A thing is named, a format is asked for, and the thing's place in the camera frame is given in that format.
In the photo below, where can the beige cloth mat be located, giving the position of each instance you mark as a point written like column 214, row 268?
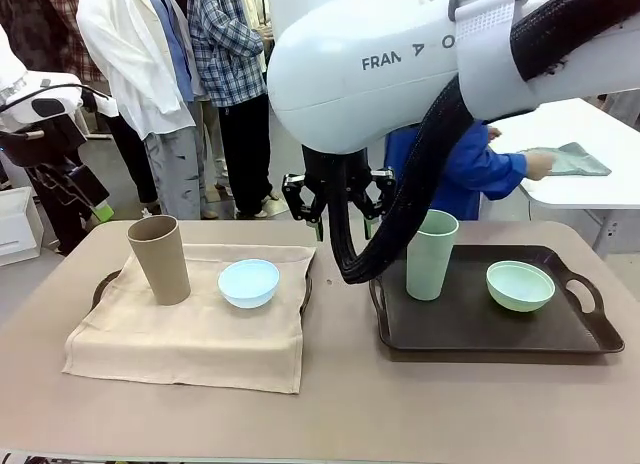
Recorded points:
column 175, row 344

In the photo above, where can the teal cloth mat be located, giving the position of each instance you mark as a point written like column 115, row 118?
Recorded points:
column 575, row 161

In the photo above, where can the person in white coat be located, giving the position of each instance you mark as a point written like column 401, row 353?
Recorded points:
column 130, row 44

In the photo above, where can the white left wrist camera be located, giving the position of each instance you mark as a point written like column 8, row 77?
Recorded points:
column 100, row 103

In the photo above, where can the person in plaid shirt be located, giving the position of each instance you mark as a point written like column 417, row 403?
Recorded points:
column 225, row 49

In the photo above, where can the white side table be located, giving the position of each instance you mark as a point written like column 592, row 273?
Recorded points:
column 575, row 189

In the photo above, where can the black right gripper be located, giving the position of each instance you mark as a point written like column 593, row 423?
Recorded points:
column 320, row 176

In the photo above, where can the dark brown serving tray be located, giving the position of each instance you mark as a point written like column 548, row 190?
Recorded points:
column 465, row 324
column 306, row 284

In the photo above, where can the tall green cup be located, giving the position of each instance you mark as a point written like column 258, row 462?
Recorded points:
column 425, row 269

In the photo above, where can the tall brown cup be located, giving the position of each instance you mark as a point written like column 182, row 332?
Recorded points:
column 162, row 264

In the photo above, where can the person in blue shirt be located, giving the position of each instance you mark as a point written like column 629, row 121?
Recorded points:
column 480, row 174

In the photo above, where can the light blue bowl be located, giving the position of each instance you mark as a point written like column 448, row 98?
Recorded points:
column 248, row 286

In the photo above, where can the white storage box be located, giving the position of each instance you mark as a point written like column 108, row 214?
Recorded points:
column 17, row 224

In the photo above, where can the person's right hand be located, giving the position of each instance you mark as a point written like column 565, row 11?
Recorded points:
column 539, row 165

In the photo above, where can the light green bowl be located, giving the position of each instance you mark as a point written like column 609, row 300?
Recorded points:
column 520, row 289

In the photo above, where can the person in dark checked shirt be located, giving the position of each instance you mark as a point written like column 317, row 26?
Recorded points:
column 60, row 44

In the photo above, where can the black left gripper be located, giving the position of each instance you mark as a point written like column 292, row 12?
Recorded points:
column 45, row 144

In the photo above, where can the person's left hand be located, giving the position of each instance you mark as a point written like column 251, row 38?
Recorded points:
column 494, row 133

